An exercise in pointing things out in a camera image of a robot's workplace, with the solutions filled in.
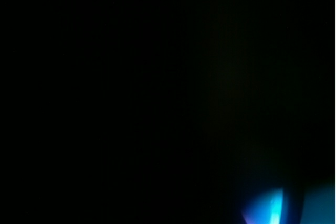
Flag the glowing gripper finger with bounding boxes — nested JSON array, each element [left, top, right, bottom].
[[241, 187, 335, 223]]

